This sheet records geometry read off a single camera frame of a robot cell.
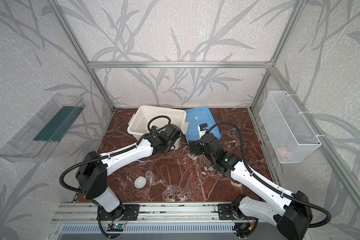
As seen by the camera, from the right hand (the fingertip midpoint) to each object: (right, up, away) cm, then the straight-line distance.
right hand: (197, 134), depth 77 cm
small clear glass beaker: (-26, -23, +3) cm, 35 cm away
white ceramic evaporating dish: (-32, -27, +5) cm, 42 cm away
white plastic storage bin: (-38, +7, +19) cm, 43 cm away
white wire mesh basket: (+38, 0, -16) cm, 41 cm away
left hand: (-10, +1, +9) cm, 13 cm away
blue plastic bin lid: (-1, +10, +38) cm, 39 cm away
